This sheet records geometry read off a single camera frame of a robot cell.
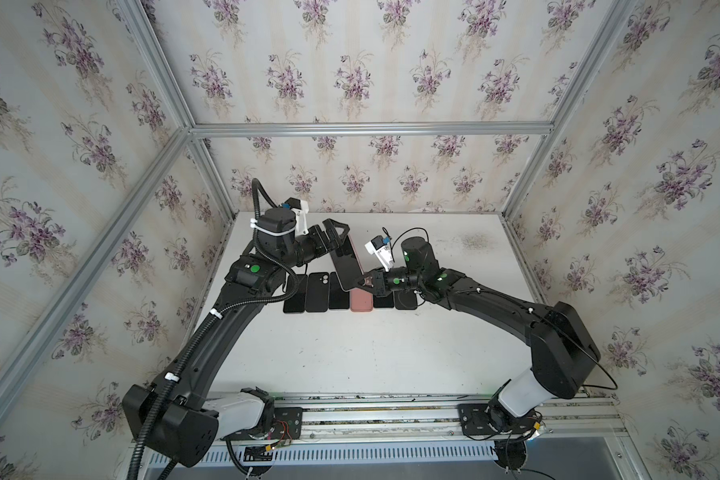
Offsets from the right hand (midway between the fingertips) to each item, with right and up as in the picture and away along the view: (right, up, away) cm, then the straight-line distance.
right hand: (352, 284), depth 76 cm
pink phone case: (+2, -8, +19) cm, 21 cm away
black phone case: (-13, -6, +24) cm, 28 cm away
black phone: (+10, -8, +18) cm, 22 cm away
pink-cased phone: (-5, -7, +20) cm, 22 cm away
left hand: (-3, +14, -5) cm, 15 cm away
